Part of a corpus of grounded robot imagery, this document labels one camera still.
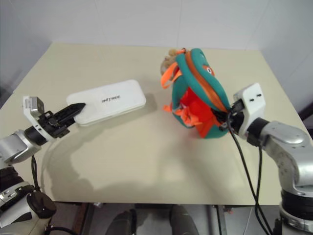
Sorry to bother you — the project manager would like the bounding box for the beige plush toy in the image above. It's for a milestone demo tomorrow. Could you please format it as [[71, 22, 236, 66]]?
[[159, 48, 177, 75]]

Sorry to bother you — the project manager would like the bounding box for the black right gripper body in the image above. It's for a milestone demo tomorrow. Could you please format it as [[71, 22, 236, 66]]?
[[226, 100, 246, 135]]

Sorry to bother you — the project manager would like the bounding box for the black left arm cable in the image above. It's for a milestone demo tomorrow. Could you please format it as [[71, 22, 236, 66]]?
[[30, 155, 42, 193]]

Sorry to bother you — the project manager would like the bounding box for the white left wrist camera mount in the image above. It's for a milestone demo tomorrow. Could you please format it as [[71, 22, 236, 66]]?
[[22, 95, 56, 142]]

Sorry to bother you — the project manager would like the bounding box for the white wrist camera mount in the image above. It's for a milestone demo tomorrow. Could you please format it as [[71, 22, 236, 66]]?
[[22, 95, 56, 142], [233, 82, 267, 138]]

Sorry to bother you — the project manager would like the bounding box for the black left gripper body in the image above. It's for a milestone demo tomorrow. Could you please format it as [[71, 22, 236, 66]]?
[[38, 111, 71, 140]]

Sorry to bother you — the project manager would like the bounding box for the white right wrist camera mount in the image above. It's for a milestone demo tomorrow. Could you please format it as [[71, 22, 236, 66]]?
[[233, 82, 267, 138]]

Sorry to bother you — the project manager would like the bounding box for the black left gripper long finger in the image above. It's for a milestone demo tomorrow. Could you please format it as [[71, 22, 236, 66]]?
[[55, 102, 87, 122]]

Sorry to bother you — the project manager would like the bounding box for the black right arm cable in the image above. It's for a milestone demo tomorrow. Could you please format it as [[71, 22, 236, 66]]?
[[226, 111, 273, 235]]

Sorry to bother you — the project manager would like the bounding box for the orange and teal backpack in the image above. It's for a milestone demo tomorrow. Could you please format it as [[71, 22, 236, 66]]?
[[160, 47, 232, 140]]

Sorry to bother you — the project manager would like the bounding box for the metal table frame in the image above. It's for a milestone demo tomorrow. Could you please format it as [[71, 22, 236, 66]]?
[[207, 204, 232, 235]]

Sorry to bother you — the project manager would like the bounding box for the white rectangular box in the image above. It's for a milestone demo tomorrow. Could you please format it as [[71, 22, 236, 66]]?
[[66, 78, 147, 127]]

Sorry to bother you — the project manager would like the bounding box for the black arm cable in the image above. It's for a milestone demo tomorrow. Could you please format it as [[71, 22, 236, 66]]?
[[30, 155, 42, 193], [226, 111, 273, 235]]

